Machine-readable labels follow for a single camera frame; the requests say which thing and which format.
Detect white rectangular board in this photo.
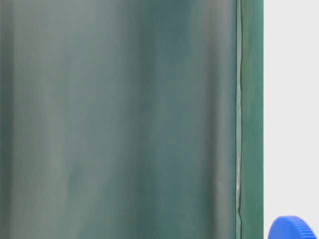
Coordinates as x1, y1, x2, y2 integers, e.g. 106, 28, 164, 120
264, 0, 319, 233

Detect large blue gear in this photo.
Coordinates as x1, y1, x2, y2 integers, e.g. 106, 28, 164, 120
268, 216, 317, 239

